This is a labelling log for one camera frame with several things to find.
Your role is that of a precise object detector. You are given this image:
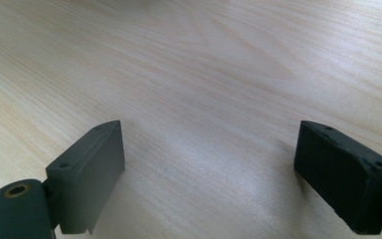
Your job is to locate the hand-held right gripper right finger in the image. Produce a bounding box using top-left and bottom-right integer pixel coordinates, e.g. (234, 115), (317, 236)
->
(292, 119), (382, 236)

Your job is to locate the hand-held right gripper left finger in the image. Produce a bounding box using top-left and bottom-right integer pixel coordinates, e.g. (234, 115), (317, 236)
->
(45, 119), (126, 235)

